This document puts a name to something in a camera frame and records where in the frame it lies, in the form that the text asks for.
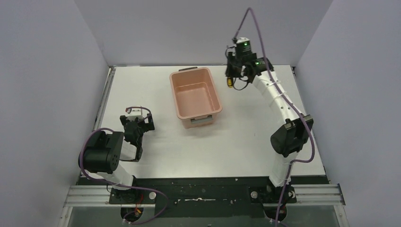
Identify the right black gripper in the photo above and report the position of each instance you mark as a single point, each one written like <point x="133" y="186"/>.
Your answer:
<point x="231" y="72"/>

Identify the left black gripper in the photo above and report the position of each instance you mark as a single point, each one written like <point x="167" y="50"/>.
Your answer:
<point x="136" y="122"/>

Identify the yellow black screwdriver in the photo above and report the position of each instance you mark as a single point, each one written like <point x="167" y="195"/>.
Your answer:
<point x="230" y="82"/>

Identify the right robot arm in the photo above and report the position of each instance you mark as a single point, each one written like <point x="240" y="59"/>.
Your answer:
<point x="295" y="127"/>

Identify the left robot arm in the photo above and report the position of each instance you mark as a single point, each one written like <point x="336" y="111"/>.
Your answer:
<point x="105" y="149"/>

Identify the pink plastic bin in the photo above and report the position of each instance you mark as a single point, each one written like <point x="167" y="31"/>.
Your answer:
<point x="195" y="96"/>

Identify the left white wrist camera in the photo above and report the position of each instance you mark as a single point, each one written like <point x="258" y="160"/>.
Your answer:
<point x="137" y="112"/>

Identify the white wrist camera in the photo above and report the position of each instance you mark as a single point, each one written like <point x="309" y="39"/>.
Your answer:
<point x="137" y="112"/>
<point x="240" y="40"/>

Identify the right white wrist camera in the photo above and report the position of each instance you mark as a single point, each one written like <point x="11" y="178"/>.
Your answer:
<point x="240" y="40"/>

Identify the left side aluminium rail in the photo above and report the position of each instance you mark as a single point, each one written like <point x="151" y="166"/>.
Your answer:
<point x="104" y="99"/>

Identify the aluminium rail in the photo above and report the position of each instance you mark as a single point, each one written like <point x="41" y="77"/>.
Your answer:
<point x="104" y="99"/>
<point x="91" y="195"/>

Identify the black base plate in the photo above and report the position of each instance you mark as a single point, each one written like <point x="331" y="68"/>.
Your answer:
<point x="212" y="197"/>

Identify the aluminium front rail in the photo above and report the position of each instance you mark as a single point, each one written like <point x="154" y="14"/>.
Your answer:
<point x="91" y="195"/>

